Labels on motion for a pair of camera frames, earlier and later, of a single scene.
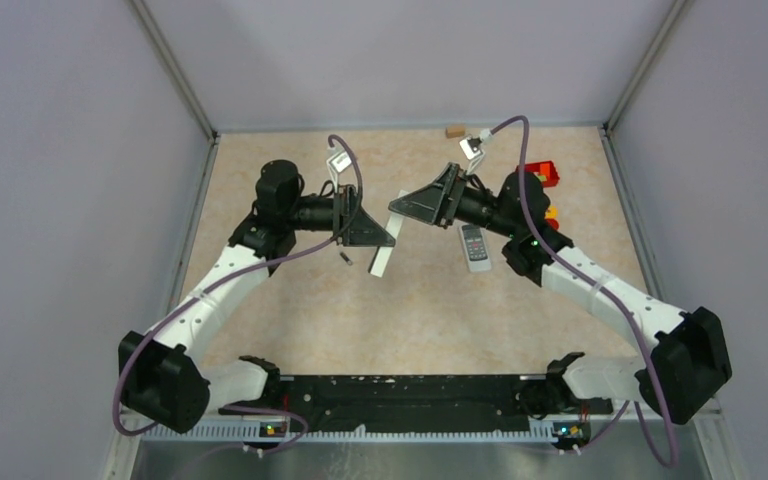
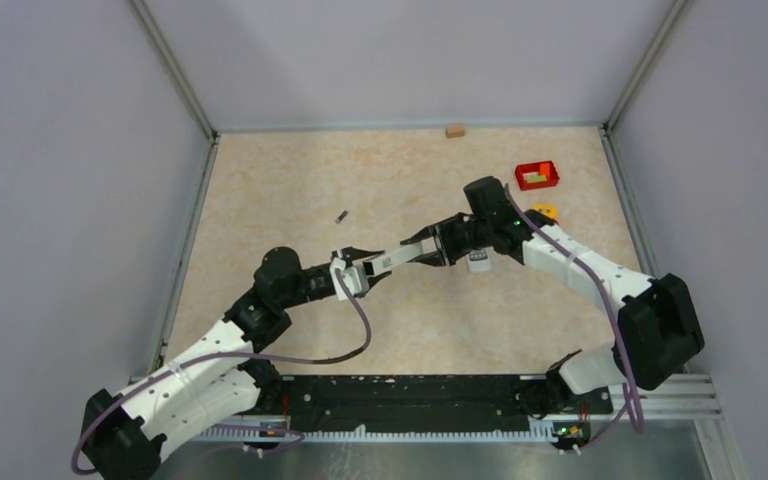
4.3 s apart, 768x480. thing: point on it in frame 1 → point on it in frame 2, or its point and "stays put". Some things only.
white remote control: [476, 248] stays put
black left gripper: [363, 230] → [352, 253]
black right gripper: [432, 203] → [448, 251]
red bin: [543, 168] stays put
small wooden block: [454, 131] stays put
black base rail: [413, 402] stays put
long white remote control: [382, 254] → [376, 265]
